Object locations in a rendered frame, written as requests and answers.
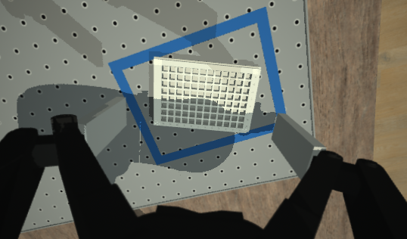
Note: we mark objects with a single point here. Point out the blue tape outline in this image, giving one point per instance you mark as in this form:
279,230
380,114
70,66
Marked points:
260,17

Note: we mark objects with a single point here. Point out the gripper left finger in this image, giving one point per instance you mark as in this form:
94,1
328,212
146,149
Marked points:
99,209

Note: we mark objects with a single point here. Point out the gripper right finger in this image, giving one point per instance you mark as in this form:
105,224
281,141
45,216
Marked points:
375,206

